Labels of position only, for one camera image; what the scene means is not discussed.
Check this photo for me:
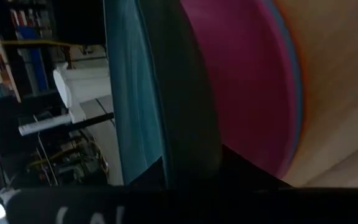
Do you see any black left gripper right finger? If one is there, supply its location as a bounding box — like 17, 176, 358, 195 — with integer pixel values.
178, 144, 358, 224

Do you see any blue plate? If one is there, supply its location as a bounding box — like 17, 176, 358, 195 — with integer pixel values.
265, 0, 303, 163

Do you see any white tower fan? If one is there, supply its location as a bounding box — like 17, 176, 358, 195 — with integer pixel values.
18, 61, 88, 137

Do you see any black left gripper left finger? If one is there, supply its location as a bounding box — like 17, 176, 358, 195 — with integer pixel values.
4, 157, 180, 224

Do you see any magenta plate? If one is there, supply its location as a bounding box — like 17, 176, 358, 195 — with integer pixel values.
180, 0, 295, 180

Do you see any storage rack with boxes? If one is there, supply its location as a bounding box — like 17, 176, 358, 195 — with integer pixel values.
0, 0, 58, 104

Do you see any dark teal plate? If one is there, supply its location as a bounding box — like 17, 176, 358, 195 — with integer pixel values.
103, 0, 223, 189

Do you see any black upright frame post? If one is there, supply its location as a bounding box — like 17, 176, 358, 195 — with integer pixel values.
69, 112, 115, 132

